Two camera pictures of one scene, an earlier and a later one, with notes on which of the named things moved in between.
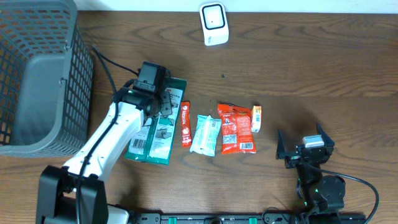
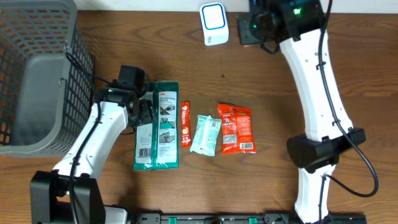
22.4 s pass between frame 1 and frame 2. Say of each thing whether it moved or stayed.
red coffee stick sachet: stayed
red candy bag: stayed
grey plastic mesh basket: stayed
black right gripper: moved
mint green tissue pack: stayed
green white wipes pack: moved
